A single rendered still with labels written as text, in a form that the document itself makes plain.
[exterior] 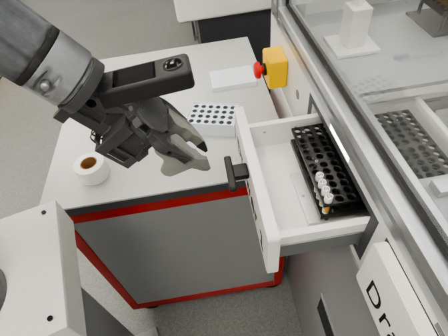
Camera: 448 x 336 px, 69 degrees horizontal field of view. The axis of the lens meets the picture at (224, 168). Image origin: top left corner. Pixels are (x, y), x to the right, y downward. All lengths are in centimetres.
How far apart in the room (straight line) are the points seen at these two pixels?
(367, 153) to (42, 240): 54
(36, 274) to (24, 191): 147
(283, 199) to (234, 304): 85
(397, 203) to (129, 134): 33
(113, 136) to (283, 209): 31
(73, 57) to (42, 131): 203
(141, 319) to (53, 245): 85
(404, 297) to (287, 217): 22
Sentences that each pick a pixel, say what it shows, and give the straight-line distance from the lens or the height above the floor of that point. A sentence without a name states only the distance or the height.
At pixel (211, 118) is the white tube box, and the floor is 80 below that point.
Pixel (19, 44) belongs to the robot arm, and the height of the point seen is 118.
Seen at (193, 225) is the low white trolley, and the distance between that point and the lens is 87.
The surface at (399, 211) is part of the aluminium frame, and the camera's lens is 43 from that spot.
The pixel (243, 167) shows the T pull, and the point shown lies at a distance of 54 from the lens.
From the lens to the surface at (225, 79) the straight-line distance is 98.
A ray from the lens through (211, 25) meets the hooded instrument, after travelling 130.
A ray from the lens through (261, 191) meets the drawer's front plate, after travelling 49.
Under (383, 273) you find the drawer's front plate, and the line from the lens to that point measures 47.
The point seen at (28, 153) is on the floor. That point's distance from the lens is 230.
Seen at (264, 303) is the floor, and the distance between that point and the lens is 139.
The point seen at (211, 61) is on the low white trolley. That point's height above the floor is 76.
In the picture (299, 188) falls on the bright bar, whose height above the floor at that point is 85.
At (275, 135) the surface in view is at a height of 86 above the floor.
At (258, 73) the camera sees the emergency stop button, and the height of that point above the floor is 88.
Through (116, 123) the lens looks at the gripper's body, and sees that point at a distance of 44.
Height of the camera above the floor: 132
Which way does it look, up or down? 49 degrees down
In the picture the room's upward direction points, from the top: 8 degrees counter-clockwise
